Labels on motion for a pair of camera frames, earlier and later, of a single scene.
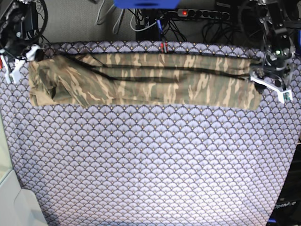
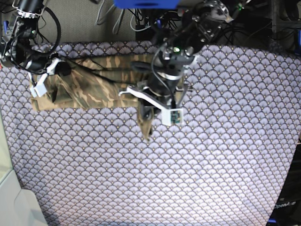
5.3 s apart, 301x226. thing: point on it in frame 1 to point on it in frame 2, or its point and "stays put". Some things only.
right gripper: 277,57 to 167,69
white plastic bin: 19,206 stays put
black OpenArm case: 287,211 stays put
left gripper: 14,43 to 38,62
